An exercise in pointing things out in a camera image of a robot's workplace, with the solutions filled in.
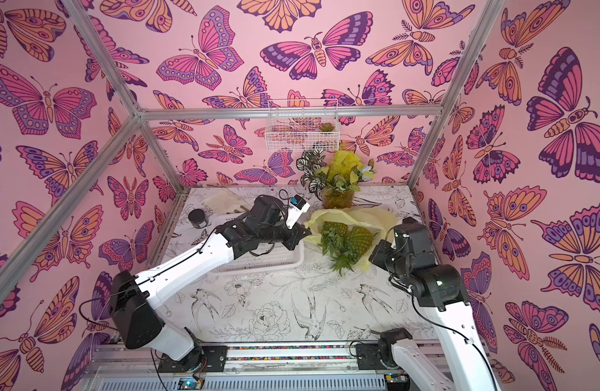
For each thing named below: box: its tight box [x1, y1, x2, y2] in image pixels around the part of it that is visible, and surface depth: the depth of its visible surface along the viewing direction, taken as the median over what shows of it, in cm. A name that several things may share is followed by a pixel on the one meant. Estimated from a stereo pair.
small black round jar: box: [187, 208, 208, 229], surface depth 106 cm
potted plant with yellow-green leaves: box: [295, 147, 377, 209], surface depth 99 cm
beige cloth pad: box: [202, 187, 252, 215], surface depth 117 cm
